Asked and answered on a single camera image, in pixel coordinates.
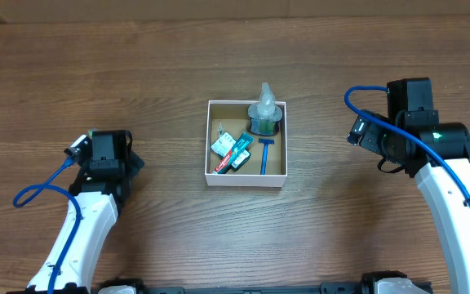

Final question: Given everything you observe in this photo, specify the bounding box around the green white soap packet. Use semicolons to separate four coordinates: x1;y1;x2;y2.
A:
210;120;252;172

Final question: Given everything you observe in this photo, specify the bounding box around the teal toothpaste tube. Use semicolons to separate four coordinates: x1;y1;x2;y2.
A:
211;131;255;176

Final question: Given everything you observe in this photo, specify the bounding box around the clear pump bottle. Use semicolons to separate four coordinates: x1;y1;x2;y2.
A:
248;82;283;136

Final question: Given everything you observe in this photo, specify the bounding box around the blue razor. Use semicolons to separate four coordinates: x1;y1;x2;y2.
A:
259;138;274;175

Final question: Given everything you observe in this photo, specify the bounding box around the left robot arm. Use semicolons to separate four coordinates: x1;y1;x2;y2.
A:
13;130;144;293

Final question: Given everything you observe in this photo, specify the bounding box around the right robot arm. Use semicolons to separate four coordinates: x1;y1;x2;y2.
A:
345;78;470;293

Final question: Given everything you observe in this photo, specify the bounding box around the white cardboard box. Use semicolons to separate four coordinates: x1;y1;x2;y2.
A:
204;100;288;188

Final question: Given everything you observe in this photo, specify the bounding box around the right blue cable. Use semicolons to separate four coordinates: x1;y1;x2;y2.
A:
344;85;470;283

